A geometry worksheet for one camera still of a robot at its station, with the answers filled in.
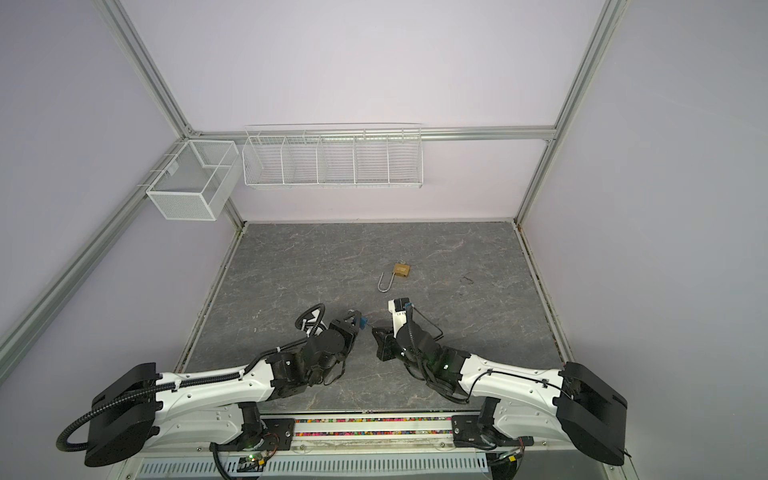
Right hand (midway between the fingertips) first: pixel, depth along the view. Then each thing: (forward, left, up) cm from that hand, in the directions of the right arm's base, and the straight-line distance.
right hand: (372, 334), depth 77 cm
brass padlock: (+30, -7, -13) cm, 33 cm away
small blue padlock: (+3, +2, +2) cm, 4 cm away
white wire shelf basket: (+55, +15, +17) cm, 60 cm away
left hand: (+3, +2, +1) cm, 4 cm away
